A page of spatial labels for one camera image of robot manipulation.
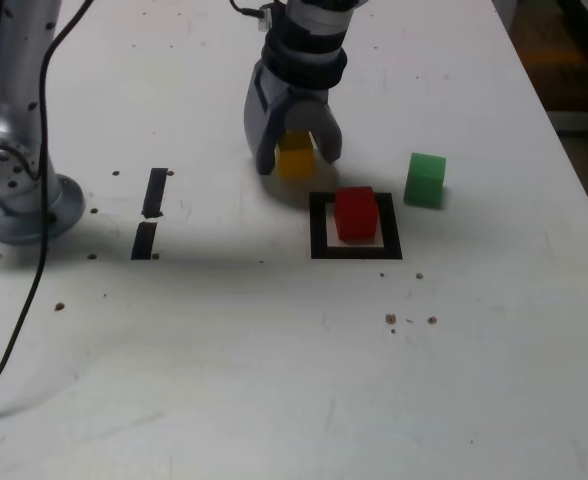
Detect gripper camera with plug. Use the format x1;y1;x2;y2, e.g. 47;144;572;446
256;2;288;32

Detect black tape square outline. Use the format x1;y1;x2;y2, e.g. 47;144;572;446
308;191;404;261

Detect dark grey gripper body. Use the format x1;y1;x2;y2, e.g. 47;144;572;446
246;59;331;119

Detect green cube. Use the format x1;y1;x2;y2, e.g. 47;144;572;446
403;152;447;209

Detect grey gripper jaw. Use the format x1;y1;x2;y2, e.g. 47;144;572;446
243;107;289;175
286;98;344;165

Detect yellow cube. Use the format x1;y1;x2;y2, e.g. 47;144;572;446
275;129;317;180

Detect black cable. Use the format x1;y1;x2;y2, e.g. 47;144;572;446
0;0;264;401

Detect brown background furniture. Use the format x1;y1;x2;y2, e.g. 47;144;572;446
493;0;588;132

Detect black tape strip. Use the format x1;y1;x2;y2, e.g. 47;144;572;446
130;167;169;261

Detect red cube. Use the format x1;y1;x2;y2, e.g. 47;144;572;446
333;186;379;243

